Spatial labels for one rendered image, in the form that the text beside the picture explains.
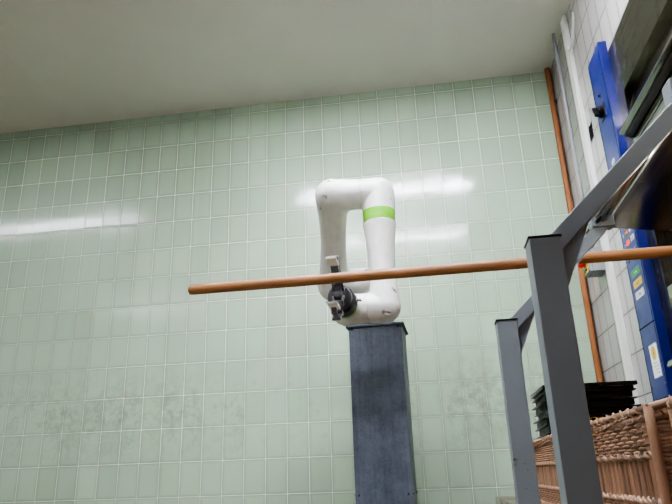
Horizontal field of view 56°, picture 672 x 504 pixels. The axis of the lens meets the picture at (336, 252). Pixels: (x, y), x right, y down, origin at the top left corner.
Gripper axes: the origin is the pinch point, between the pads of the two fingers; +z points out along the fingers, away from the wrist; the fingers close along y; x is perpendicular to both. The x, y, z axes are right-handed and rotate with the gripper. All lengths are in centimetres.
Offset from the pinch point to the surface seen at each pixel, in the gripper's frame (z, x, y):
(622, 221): -20, -89, -18
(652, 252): 7, -86, 1
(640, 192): 2, -88, -19
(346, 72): -98, 3, -140
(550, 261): 93, -41, 28
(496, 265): 7.2, -45.9, 1.3
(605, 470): 69, -50, 54
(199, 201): -118, 85, -85
